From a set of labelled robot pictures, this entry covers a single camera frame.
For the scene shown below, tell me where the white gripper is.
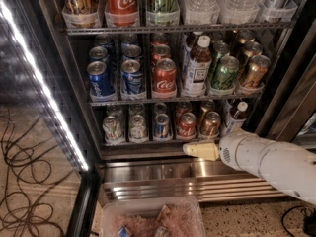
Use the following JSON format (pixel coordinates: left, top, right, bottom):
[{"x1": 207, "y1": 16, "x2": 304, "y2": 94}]
[{"x1": 183, "y1": 131, "x2": 273, "y2": 177}]

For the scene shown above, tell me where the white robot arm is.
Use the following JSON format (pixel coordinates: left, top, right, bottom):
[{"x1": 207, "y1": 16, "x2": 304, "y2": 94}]
[{"x1": 183, "y1": 129, "x2": 316, "y2": 205}]

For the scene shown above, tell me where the front orange can bottom shelf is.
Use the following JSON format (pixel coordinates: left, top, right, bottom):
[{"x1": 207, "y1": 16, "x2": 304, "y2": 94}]
[{"x1": 200, "y1": 112, "x2": 221, "y2": 136}]

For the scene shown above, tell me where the orange can shelf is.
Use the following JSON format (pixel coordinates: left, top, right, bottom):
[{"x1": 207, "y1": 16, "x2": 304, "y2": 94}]
[
  {"x1": 200, "y1": 112, "x2": 221, "y2": 136},
  {"x1": 198, "y1": 100, "x2": 215, "y2": 122}
]

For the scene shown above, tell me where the steel fridge base grille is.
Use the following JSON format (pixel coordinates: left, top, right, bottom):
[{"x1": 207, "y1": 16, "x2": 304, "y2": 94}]
[{"x1": 102, "y1": 157, "x2": 282, "y2": 202}]

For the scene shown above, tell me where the front red cola can bottom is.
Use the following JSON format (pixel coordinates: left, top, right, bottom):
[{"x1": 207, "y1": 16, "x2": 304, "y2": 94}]
[{"x1": 177, "y1": 113, "x2": 197, "y2": 137}]

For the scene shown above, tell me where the rear orange can bottom shelf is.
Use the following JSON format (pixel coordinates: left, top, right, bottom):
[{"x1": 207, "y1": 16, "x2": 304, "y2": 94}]
[{"x1": 198, "y1": 100, "x2": 215, "y2": 122}]

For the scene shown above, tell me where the tea bottle bottom shelf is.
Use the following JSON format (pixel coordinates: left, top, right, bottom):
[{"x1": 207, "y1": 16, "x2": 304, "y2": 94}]
[{"x1": 222, "y1": 101, "x2": 248, "y2": 135}]

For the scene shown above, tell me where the tea bottle shelf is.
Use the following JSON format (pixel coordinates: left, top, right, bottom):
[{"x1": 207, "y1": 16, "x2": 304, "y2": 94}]
[
  {"x1": 182, "y1": 32, "x2": 202, "y2": 79},
  {"x1": 183, "y1": 35, "x2": 212, "y2": 96},
  {"x1": 222, "y1": 101, "x2": 248, "y2": 135}
]

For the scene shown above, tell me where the front blue can bottom shelf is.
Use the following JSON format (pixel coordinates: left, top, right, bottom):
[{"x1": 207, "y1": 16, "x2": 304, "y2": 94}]
[{"x1": 154, "y1": 114, "x2": 169, "y2": 138}]

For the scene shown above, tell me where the blue can shelf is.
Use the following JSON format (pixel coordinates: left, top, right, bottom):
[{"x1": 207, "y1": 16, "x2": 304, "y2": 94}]
[
  {"x1": 154, "y1": 114, "x2": 169, "y2": 138},
  {"x1": 153, "y1": 102, "x2": 167, "y2": 115}
]

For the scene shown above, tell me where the rear red can bottom shelf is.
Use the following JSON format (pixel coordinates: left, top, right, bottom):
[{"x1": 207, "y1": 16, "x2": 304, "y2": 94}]
[{"x1": 176, "y1": 102, "x2": 192, "y2": 121}]

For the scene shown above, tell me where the rear blue can bottom shelf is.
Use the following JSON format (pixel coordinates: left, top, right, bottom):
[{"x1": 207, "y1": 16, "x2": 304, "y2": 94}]
[{"x1": 153, "y1": 102, "x2": 167, "y2": 115}]

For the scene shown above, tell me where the front green can middle shelf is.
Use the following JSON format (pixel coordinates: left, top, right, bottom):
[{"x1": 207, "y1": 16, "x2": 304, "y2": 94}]
[{"x1": 211, "y1": 55, "x2": 239, "y2": 90}]

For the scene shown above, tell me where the front white green can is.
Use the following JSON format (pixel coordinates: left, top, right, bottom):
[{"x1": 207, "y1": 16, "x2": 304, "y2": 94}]
[{"x1": 129, "y1": 115, "x2": 147, "y2": 140}]

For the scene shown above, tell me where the white green can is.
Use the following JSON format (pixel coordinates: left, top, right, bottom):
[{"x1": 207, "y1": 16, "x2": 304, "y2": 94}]
[
  {"x1": 129, "y1": 115, "x2": 147, "y2": 140},
  {"x1": 129, "y1": 104, "x2": 145, "y2": 117}
]

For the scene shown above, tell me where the rear white green can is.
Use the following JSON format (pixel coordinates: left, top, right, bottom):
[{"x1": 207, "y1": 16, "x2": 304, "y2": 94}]
[{"x1": 129, "y1": 104, "x2": 145, "y2": 117}]

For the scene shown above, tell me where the front red coca-cola can middle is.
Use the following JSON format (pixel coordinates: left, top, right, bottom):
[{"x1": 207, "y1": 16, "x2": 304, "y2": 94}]
[{"x1": 153, "y1": 58, "x2": 177, "y2": 93}]

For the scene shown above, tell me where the front tea bottle middle shelf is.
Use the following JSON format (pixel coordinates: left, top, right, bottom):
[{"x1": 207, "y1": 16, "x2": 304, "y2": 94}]
[{"x1": 183, "y1": 35, "x2": 212, "y2": 96}]

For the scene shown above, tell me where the green can in bin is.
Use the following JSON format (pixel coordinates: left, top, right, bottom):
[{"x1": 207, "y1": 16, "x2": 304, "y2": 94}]
[{"x1": 154, "y1": 226, "x2": 169, "y2": 237}]

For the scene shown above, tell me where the right closed fridge door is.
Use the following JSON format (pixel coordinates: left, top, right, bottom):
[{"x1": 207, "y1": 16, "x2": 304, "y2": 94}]
[{"x1": 255, "y1": 20, "x2": 316, "y2": 142}]

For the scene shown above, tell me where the front white can far left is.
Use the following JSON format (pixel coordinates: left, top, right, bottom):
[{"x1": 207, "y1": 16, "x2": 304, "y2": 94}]
[{"x1": 103, "y1": 116, "x2": 123, "y2": 143}]

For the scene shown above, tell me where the front gold can middle shelf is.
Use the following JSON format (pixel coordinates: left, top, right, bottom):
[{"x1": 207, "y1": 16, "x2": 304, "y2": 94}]
[{"x1": 240, "y1": 55, "x2": 270, "y2": 89}]

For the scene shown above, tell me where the rear white can far left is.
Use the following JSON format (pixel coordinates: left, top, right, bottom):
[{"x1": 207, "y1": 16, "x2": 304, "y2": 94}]
[{"x1": 106, "y1": 105, "x2": 123, "y2": 121}]

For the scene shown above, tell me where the front blue white pepsi can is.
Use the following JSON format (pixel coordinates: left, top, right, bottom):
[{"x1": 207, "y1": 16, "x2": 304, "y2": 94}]
[{"x1": 120, "y1": 59, "x2": 143, "y2": 95}]

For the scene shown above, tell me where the blue white pepsi can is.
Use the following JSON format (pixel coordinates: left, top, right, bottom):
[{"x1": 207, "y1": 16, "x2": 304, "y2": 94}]
[
  {"x1": 120, "y1": 59, "x2": 143, "y2": 95},
  {"x1": 122, "y1": 45, "x2": 143, "y2": 61},
  {"x1": 120, "y1": 34, "x2": 139, "y2": 48}
]

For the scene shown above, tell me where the rear tea bottle middle shelf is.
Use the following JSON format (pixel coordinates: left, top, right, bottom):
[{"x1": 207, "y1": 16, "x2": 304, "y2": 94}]
[{"x1": 182, "y1": 32, "x2": 202, "y2": 79}]

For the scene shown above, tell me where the rear green can middle shelf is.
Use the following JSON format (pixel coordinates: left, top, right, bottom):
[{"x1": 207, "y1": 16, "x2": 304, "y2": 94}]
[{"x1": 209, "y1": 31, "x2": 224, "y2": 44}]

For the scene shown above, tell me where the blue can in bin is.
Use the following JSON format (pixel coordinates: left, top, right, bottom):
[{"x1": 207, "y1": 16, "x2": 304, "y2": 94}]
[{"x1": 118, "y1": 225, "x2": 134, "y2": 237}]

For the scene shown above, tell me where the rear gold can middle shelf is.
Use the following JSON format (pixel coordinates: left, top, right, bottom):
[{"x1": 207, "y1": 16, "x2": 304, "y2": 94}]
[{"x1": 236, "y1": 30, "x2": 255, "y2": 45}]

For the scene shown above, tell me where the rear red coca-cola can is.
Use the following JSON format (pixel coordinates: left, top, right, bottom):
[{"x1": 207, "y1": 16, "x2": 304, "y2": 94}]
[{"x1": 150, "y1": 33, "x2": 169, "y2": 46}]

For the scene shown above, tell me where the middle blue white pepsi can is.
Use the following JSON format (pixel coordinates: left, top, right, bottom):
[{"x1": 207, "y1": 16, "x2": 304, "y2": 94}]
[{"x1": 122, "y1": 45, "x2": 143, "y2": 61}]

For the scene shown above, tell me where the front blue pepsi can left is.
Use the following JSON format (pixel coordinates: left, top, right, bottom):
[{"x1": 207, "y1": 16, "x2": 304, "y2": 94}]
[{"x1": 87, "y1": 61, "x2": 115, "y2": 97}]

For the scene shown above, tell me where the rear blue white pepsi can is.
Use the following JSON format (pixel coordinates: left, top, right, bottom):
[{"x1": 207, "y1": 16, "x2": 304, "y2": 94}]
[{"x1": 120, "y1": 34, "x2": 139, "y2": 48}]

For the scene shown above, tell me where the middle blue pepsi can left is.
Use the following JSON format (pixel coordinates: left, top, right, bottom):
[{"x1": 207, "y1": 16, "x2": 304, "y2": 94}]
[{"x1": 88, "y1": 46, "x2": 110, "y2": 64}]

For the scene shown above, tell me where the left water bottle top shelf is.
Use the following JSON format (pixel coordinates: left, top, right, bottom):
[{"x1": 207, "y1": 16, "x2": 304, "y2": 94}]
[{"x1": 181, "y1": 0, "x2": 219, "y2": 25}]

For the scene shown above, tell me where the water bottle shelf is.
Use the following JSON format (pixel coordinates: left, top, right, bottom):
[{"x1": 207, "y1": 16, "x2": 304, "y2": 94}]
[
  {"x1": 181, "y1": 0, "x2": 219, "y2": 25},
  {"x1": 218, "y1": 0, "x2": 259, "y2": 25}
]

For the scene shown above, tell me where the right water bottle top shelf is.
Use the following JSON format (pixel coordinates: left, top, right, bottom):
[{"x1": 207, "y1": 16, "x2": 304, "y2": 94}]
[{"x1": 218, "y1": 0, "x2": 259, "y2": 25}]

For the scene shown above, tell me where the rear blue pepsi can left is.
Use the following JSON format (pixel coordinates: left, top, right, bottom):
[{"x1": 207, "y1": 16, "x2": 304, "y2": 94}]
[{"x1": 95, "y1": 34, "x2": 115, "y2": 51}]

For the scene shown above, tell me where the clear plastic bin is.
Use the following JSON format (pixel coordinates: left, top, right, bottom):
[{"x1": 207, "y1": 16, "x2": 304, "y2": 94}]
[{"x1": 100, "y1": 197, "x2": 206, "y2": 237}]

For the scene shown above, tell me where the middle wire shelf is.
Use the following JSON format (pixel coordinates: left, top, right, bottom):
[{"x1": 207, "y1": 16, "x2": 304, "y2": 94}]
[{"x1": 88, "y1": 93, "x2": 261, "y2": 107}]

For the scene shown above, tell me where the wire shelf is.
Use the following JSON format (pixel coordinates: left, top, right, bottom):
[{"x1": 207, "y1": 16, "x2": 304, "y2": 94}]
[
  {"x1": 65, "y1": 22, "x2": 295, "y2": 36},
  {"x1": 88, "y1": 93, "x2": 261, "y2": 107}
]

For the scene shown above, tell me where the black cable and plug right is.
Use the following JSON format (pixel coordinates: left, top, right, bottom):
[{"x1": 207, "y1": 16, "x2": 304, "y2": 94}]
[{"x1": 280, "y1": 204, "x2": 316, "y2": 237}]

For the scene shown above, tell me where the top wire shelf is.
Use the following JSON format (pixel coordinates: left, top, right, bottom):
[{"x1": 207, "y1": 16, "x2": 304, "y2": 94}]
[{"x1": 65, "y1": 22, "x2": 295, "y2": 36}]

